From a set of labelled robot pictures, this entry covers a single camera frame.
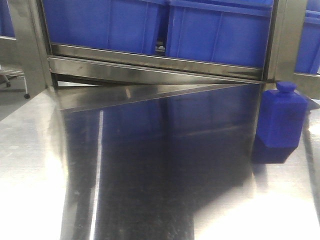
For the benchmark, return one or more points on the blue bottle part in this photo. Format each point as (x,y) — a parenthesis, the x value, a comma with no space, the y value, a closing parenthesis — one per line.
(281,116)

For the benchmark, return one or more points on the stainless steel shelf rack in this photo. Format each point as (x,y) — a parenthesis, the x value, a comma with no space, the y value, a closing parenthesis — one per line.
(41,60)

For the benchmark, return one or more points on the left blue bin on shelf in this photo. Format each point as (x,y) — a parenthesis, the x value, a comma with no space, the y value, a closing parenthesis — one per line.
(118,25)

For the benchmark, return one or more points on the blue bin on shelf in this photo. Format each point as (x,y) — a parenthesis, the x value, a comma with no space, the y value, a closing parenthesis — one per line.
(226,34)
(118,25)

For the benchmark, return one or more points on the right blue bin on shelf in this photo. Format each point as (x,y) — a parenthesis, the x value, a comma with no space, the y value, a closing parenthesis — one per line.
(226,34)

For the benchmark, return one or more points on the far right blue bin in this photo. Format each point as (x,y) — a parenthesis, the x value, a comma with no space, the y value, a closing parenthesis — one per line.
(308,57)

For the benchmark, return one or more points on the far left blue bin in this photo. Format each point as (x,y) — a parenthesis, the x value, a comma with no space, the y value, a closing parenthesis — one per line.
(6,26)

